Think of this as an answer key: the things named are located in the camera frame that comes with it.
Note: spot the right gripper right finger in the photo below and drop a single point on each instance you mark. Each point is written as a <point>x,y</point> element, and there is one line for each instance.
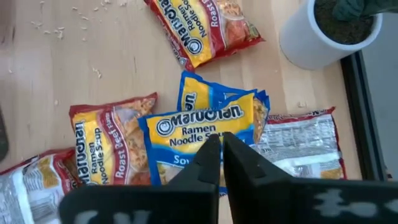
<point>311,205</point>

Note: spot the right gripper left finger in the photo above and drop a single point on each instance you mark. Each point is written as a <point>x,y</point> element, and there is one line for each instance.
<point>140,208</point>

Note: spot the red Maruchan noodle pack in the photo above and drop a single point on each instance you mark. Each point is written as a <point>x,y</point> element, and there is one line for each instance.
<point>105,140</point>
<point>28,186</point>
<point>301,143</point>
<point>199,28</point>

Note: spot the blue Maruchan noodle pack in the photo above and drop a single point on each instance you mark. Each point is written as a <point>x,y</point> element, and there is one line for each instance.
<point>199,90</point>
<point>186,130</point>

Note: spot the snake plant in white pot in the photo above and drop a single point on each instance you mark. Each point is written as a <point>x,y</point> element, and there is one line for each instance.
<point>304,46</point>

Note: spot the black aluminium table frame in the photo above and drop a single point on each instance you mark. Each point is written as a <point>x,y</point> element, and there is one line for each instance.
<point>360,118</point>

